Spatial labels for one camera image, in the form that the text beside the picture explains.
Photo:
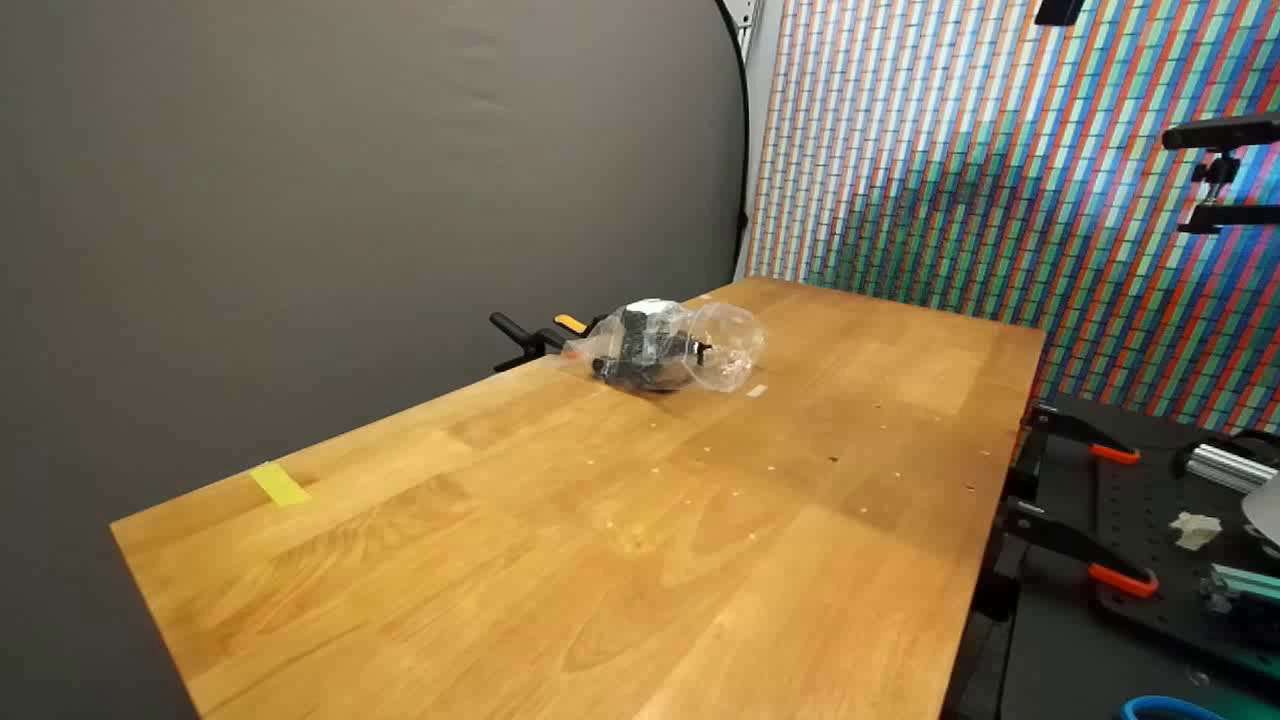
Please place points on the yellow tape strip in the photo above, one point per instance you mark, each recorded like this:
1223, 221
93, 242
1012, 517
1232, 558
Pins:
283, 484

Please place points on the black perforated side table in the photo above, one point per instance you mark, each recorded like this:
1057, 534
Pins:
1133, 640

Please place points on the black ceiling-mounted device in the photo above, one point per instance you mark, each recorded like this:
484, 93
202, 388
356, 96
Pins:
1057, 11

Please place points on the grey round disc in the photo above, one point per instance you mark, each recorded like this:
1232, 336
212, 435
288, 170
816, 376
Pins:
1265, 513

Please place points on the black yellow table clamp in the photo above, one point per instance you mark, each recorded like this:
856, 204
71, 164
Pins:
530, 334

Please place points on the small pale green object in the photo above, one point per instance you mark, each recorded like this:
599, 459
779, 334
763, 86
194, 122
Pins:
1194, 528

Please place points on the white rectangular block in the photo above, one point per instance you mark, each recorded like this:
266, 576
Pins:
1230, 466

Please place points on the blue round object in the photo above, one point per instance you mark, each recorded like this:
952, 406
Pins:
1165, 709

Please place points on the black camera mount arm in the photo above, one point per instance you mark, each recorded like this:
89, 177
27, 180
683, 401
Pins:
1223, 175

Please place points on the black orange bar clamp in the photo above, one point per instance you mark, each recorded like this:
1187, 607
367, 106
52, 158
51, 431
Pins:
1075, 547
1083, 440

